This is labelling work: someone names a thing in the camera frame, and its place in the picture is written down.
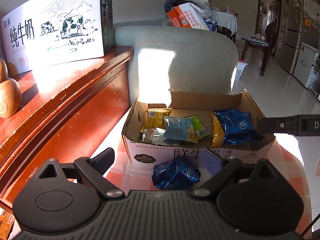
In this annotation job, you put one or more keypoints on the green snack packet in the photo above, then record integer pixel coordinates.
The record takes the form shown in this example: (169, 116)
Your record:
(200, 130)

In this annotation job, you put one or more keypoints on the white plastic basket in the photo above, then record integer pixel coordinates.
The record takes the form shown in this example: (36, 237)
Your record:
(239, 69)

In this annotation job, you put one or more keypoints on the wooden round ornament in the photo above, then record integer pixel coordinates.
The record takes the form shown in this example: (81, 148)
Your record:
(3, 71)
(11, 98)

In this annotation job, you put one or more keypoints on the table with white cloth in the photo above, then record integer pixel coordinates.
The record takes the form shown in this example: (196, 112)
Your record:
(226, 23)

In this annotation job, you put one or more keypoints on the checkered orange white tablecloth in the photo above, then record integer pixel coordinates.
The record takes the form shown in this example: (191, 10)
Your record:
(284, 154)

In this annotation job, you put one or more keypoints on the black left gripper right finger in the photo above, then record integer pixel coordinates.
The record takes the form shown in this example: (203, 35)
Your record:
(221, 170)

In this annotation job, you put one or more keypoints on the blue sea salt snack bag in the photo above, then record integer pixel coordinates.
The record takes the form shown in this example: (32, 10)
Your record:
(237, 127)

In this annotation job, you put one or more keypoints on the grey sofa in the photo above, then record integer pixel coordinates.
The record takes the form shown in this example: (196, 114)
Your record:
(170, 59)

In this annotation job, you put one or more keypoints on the wooden chair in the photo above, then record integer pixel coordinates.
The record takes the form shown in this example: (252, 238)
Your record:
(264, 43)

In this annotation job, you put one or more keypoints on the orange white bag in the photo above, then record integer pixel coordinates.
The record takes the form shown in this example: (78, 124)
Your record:
(187, 16)

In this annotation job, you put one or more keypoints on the white chest freezer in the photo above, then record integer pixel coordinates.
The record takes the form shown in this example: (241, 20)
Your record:
(307, 66)

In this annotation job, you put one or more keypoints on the crumpled blue snack bag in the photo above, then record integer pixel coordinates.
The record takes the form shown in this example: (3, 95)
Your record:
(176, 174)

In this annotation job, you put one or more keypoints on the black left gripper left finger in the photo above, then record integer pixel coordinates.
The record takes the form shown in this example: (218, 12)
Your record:
(92, 170)

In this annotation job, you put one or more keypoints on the open cardboard milk box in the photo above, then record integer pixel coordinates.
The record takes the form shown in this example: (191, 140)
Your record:
(186, 104)

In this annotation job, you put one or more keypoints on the pile of clothes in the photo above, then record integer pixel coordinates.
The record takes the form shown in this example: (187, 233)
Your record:
(205, 12)

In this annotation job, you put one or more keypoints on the yellow barcode snack packet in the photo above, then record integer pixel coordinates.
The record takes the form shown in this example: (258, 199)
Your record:
(155, 118)

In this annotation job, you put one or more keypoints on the white cow milk carton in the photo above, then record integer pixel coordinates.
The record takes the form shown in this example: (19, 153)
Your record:
(49, 32)

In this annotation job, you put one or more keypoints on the silver refrigerator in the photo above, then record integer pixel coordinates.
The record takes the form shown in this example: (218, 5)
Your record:
(301, 25)

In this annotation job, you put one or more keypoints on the light blue snack packet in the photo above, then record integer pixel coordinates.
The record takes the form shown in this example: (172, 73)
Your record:
(179, 129)

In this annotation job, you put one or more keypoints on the silver foil snack packet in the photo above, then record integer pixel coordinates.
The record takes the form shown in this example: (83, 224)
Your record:
(153, 136)

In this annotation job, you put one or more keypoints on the yellow snack packet right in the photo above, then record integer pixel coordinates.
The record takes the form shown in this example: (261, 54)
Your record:
(218, 132)

